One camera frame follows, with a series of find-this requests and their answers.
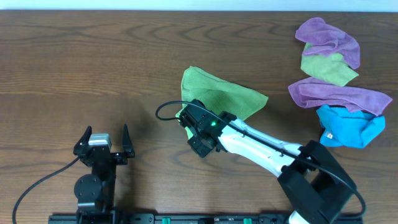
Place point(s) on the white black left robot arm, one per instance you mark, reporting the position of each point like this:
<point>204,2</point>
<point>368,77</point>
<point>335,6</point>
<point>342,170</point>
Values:
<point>95,191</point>

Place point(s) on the blue cloth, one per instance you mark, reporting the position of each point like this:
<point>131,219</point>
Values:
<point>343,128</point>

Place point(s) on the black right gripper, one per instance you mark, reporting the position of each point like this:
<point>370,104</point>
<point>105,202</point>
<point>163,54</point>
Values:
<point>193,142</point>

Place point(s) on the light green microfiber cloth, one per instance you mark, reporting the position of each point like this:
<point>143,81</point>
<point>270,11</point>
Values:
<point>220,95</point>

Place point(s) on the purple cloth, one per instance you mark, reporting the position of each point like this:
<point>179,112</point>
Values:
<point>325,40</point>
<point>312,92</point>

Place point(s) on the olive green cloth in pile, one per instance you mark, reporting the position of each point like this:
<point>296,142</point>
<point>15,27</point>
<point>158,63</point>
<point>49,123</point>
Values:
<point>331,69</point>

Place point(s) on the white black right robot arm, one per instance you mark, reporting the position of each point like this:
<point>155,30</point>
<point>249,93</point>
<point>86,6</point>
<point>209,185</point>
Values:
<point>314,182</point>

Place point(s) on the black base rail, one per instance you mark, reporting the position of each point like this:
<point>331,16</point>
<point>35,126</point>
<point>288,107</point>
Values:
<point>149,218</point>

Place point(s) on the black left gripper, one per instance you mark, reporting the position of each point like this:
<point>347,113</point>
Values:
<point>122,159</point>

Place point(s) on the lower purple cloth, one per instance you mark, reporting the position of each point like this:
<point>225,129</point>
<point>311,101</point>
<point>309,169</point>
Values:
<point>312,92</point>

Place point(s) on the upper purple cloth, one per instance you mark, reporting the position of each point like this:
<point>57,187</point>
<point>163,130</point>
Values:
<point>325,40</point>

